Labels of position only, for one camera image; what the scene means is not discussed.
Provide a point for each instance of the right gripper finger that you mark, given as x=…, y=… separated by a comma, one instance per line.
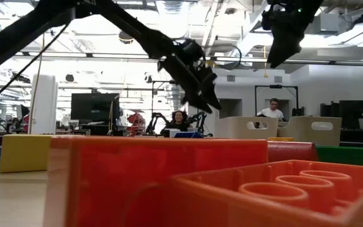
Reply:
x=291, y=41
x=277, y=47

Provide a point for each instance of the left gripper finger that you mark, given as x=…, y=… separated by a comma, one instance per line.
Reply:
x=194, y=94
x=211, y=85

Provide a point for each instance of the white plastic bin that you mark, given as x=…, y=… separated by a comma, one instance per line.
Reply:
x=232, y=129

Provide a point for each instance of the yellow toy brick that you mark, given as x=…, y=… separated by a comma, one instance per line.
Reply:
x=24, y=154
x=279, y=139

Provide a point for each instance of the beige plastic bin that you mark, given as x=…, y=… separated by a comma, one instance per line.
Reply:
x=295, y=132

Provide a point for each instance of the green toy brick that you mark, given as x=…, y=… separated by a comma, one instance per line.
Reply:
x=345, y=156

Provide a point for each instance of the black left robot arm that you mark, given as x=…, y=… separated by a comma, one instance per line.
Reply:
x=11, y=44

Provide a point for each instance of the black background robot arm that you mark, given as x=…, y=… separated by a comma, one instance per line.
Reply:
x=151, y=121
x=200, y=118

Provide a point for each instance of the person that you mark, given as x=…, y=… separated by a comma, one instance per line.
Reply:
x=178, y=117
x=273, y=113

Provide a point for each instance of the small black ceiling fixture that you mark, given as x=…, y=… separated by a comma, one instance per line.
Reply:
x=69, y=78
x=148, y=78

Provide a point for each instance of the small white box device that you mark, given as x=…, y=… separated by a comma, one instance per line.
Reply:
x=172, y=130

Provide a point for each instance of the red background item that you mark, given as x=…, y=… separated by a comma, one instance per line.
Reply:
x=136, y=119

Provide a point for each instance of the black round ceiling fixture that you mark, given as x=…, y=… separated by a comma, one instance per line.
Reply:
x=125, y=38

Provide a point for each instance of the long ceiling light bar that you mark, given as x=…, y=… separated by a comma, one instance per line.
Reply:
x=121, y=55

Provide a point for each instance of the black equipment stack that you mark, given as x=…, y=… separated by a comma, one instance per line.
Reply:
x=351, y=108

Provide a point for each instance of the black monitor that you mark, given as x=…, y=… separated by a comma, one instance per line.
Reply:
x=93, y=107

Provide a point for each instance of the red toy brick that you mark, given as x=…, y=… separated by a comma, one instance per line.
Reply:
x=291, y=152

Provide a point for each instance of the orange toy brick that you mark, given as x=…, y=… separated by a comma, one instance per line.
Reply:
x=295, y=195
x=121, y=176

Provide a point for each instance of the white pillar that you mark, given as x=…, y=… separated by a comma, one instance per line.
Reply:
x=44, y=107

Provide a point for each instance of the black and red chair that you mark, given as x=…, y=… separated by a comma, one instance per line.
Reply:
x=25, y=111

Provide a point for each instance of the white wall vent grille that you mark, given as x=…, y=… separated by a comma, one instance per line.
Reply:
x=278, y=79
x=231, y=79

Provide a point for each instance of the smooth silver ventilation duct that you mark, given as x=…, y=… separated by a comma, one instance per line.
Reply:
x=247, y=38

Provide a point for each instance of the black gantry frame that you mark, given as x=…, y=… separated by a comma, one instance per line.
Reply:
x=156, y=82
x=276, y=86

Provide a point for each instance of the ribbed silver ventilation duct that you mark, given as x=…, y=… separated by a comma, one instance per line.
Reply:
x=172, y=19

